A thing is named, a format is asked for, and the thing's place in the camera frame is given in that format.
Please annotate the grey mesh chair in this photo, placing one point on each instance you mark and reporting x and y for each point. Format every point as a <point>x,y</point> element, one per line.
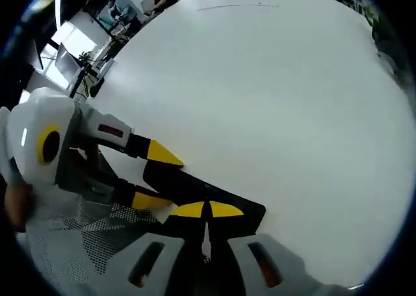
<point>81,240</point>

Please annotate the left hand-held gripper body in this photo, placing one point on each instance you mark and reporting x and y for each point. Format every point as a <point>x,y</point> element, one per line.
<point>35,136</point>

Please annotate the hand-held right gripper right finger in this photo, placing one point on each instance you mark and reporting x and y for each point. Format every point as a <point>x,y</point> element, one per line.
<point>260,260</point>

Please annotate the pale blue tissue box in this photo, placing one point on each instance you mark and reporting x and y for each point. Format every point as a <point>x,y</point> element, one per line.
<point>105,69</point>

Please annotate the person's left hand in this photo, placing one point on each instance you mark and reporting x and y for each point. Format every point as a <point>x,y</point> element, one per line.
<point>21,208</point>

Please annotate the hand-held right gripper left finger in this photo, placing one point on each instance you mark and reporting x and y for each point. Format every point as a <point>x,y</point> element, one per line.
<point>156,253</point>

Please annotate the black remote control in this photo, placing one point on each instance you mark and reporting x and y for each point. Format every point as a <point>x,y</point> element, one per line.
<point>201,188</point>

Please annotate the small black box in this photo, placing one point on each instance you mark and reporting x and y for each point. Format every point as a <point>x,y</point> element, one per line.
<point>97,87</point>

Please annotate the computer monitor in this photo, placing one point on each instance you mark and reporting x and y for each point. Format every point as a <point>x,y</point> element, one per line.
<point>66,63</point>

